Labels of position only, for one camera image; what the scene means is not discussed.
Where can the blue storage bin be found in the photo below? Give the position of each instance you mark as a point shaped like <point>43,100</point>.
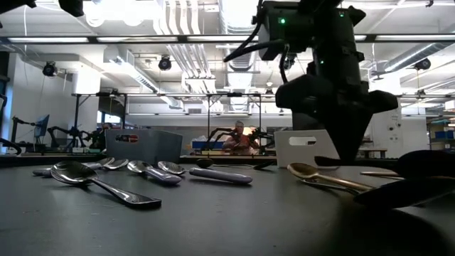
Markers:
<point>208,144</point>

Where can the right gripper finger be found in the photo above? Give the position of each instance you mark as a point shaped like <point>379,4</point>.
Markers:
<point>337,128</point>
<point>357,128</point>

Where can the blue-lit monitor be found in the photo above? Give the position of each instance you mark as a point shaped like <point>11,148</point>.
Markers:
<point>42,125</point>

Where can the wooden background bench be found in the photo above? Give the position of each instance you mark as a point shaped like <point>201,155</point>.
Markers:
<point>377,151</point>

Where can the large silver spoon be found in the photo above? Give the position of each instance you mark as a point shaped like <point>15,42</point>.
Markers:
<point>73,173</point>

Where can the black background robot arm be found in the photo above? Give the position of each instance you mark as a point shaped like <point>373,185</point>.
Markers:
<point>227,132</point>
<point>74,133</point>
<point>263,137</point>

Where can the gray translucent bin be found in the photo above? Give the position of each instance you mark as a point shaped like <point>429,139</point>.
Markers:
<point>156,147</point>

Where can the black background workstation frame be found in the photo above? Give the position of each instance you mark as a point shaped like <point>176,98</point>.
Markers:
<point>208,121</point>

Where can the black spoon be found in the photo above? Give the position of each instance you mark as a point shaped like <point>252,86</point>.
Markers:
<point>263,165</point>

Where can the overhead frame light bar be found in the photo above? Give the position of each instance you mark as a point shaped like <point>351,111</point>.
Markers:
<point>49,39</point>

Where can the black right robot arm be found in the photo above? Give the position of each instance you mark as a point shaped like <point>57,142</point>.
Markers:
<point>330,35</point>

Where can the black table mat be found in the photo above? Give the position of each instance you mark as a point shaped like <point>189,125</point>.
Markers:
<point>227,227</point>

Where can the person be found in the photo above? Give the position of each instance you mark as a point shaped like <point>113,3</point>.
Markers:
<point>240,142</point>
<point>101,137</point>

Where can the black monitor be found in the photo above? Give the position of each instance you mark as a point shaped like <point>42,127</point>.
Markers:
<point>302,122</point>

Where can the white plastic bin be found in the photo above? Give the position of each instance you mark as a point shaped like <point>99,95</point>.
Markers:
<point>284,156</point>

